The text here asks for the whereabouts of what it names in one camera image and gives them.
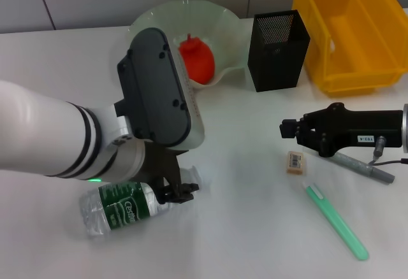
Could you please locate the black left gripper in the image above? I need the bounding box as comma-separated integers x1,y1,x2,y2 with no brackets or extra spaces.
139,141,201,205

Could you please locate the grey marker pen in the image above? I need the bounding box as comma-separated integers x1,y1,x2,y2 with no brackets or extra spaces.
333,151,396,184

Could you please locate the clear green-label water bottle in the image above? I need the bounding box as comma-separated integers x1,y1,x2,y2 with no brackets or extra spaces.
78,166,203,238

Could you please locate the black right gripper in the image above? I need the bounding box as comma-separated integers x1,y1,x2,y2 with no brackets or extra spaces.
279,102,404,158

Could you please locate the right gripper cable with plug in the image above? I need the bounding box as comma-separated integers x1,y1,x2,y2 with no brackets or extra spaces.
366,135,408,168

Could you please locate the pale green wavy fruit bowl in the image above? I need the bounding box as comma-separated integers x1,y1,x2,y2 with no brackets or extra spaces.
129,0,251,91

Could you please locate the green pen with white cap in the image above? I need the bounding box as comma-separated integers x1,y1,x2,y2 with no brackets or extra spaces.
302,182,370,262

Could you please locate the yellow plastic storage bin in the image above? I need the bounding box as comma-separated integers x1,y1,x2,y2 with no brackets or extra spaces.
291,0,408,97

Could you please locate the black mesh pen holder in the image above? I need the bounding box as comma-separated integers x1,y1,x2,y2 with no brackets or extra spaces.
247,9,311,93

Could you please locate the beige eraser with barcode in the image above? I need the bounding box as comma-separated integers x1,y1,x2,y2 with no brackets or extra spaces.
286,150,306,175

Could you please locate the orange fruit with knob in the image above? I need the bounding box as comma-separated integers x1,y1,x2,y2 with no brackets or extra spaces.
177,33,215,85

